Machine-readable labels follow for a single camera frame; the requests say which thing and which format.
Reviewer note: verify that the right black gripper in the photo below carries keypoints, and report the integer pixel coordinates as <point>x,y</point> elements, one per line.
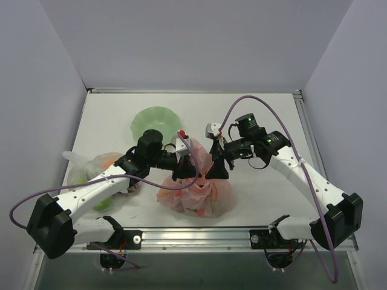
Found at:
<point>217,155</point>

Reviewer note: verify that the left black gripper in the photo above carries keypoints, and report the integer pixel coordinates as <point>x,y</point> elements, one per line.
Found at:
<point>179,165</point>

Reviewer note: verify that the pink plastic bag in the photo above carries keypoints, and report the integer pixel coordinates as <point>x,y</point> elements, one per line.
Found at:
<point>206,198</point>

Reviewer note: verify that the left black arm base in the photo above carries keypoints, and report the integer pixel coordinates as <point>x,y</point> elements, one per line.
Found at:
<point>114,257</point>

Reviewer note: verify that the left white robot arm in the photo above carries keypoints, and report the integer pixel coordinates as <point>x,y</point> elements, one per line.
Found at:
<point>53,222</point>

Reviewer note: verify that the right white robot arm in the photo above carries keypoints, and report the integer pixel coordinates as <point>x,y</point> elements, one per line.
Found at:
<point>340,214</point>

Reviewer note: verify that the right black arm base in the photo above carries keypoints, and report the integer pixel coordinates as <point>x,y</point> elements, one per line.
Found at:
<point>280,254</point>

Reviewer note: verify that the green wavy plate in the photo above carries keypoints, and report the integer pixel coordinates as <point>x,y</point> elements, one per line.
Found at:
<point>159,118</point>

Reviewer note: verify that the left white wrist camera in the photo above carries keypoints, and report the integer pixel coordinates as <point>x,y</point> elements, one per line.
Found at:
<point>182,145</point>

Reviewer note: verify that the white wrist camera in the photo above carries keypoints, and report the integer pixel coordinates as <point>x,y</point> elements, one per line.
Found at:
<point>214,133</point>
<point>182,145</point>

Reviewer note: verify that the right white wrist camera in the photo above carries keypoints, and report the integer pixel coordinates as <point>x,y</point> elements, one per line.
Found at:
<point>214,133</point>

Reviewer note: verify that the aluminium front rail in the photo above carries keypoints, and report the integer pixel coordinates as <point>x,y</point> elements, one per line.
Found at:
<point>157,238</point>

